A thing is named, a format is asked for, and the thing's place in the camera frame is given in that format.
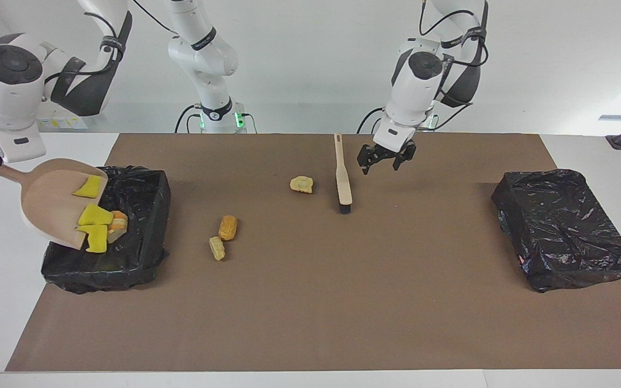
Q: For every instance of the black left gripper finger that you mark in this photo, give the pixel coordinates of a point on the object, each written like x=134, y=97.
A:
x=410, y=151
x=364, y=156

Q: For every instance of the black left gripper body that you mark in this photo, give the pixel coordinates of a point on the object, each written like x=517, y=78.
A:
x=388, y=156

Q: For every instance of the beige hand brush black bristles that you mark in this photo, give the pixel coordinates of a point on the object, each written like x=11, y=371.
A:
x=343, y=172

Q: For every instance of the pale yellow food toy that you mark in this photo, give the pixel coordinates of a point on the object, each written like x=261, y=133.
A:
x=301, y=184

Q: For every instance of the beige plastic dustpan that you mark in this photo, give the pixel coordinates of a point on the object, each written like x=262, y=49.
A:
x=52, y=199

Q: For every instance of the notched yellow sponge piece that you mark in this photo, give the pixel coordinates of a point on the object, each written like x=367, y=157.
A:
x=89, y=187

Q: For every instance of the yellow sponge piece green backing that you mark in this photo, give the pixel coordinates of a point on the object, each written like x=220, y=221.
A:
x=95, y=215

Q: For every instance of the small yellow sponge piece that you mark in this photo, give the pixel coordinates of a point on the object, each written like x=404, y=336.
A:
x=97, y=240

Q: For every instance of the orange striped croissant toy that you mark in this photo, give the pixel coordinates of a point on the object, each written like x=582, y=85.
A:
x=119, y=221

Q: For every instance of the brown bread roll toy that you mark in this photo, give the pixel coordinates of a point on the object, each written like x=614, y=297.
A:
x=228, y=227

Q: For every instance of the pale ridged pastry toy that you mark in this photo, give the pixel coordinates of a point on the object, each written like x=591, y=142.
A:
x=216, y=248

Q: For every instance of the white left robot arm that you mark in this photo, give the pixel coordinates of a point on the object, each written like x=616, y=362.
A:
x=415, y=91

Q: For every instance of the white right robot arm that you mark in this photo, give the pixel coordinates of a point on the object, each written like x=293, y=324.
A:
x=8, y=102

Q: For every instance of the open black-lined trash bin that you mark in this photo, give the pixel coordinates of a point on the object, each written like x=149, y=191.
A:
x=138, y=226

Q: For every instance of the closed black-wrapped bin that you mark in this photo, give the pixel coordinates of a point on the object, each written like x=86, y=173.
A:
x=564, y=231

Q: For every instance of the brown table mat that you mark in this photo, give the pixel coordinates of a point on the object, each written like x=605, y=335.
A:
x=262, y=334

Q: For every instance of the white wall socket box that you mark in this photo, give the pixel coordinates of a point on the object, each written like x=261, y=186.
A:
x=62, y=123

